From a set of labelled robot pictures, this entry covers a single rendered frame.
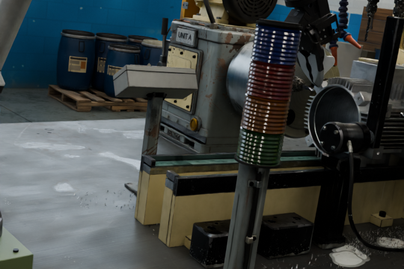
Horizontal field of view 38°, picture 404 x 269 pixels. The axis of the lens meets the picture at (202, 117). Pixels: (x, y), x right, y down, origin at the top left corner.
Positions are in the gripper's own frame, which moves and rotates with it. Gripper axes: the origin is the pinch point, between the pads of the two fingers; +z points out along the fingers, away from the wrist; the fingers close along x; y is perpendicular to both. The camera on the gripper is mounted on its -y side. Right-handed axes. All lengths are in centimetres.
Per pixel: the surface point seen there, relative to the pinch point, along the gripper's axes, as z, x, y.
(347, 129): -0.6, -21.4, -11.4
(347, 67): 89, 142, 132
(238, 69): 1.3, 28.7, -1.2
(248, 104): -24, -36, -38
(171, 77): -12.2, 13.6, -26.2
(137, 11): 126, 585, 202
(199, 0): -9, 64, 13
